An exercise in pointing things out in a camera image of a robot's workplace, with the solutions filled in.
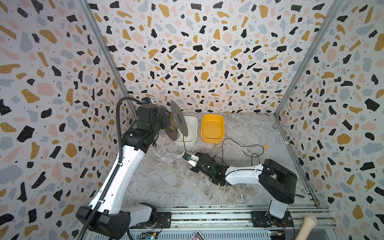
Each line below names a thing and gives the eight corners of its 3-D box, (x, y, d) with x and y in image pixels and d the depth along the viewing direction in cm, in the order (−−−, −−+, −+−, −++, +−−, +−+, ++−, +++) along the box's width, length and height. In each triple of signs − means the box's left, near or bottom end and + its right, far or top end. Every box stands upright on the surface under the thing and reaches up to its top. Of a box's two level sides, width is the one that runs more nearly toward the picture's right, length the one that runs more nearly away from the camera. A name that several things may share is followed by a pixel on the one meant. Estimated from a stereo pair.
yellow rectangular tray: (201, 144, 106) (201, 139, 101) (201, 119, 122) (201, 114, 117) (225, 144, 106) (226, 139, 102) (222, 119, 122) (223, 114, 117)
